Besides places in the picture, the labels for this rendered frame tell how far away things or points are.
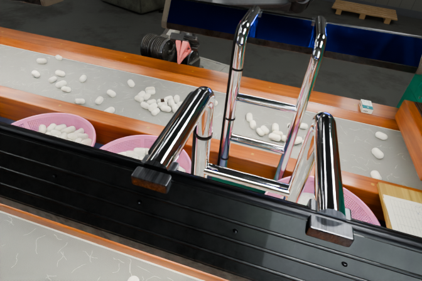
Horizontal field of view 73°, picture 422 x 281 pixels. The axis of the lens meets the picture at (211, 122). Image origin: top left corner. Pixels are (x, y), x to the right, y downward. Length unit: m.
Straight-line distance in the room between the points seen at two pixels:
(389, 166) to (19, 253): 0.94
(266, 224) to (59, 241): 0.52
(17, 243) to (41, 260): 0.07
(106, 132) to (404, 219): 0.80
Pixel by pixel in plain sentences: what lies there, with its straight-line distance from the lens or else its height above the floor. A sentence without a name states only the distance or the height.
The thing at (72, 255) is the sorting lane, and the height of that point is 0.74.
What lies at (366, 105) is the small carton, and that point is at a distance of 1.15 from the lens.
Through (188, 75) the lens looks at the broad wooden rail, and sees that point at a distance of 1.15.
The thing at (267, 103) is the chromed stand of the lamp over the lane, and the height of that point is 0.96.
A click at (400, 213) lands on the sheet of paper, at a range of 0.81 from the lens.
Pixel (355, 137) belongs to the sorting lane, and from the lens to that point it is 1.05.
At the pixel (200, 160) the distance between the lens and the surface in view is 0.45.
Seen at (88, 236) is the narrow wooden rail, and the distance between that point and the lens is 0.66.
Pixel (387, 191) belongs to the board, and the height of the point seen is 0.78.
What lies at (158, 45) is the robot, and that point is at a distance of 1.40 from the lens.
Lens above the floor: 1.30
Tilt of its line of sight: 37 degrees down
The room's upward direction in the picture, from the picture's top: 6 degrees clockwise
